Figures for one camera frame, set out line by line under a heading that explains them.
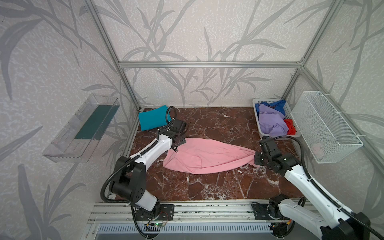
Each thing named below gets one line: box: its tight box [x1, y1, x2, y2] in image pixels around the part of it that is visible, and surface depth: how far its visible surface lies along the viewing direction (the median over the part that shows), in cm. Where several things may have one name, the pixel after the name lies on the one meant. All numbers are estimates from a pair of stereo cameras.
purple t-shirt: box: [258, 103, 289, 137], surface depth 93 cm
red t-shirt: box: [284, 119, 296, 136], surface depth 98 cm
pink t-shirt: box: [163, 137, 258, 174], surface depth 94 cm
